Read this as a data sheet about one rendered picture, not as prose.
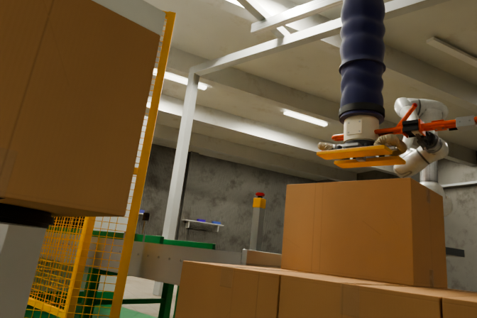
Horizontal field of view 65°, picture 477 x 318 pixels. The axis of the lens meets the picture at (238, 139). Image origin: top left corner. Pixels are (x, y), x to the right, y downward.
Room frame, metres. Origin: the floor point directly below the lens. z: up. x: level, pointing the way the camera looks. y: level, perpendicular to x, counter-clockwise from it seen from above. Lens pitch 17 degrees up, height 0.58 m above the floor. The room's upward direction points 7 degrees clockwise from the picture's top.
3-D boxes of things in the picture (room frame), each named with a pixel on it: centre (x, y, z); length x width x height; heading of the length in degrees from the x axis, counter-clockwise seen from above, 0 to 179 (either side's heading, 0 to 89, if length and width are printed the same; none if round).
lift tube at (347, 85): (1.78, -0.62, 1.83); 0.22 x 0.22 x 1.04
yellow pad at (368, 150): (1.72, -0.55, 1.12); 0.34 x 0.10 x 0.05; 48
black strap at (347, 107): (1.79, -0.62, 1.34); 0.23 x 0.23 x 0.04
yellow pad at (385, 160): (1.86, -0.68, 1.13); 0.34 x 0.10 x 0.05; 48
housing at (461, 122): (1.47, -0.96, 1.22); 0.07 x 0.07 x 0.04; 48
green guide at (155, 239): (2.81, 1.01, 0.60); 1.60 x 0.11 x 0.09; 49
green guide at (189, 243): (3.22, 0.66, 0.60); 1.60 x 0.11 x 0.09; 49
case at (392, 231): (1.77, -0.62, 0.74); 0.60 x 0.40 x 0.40; 45
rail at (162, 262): (2.54, 0.78, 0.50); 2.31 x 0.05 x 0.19; 49
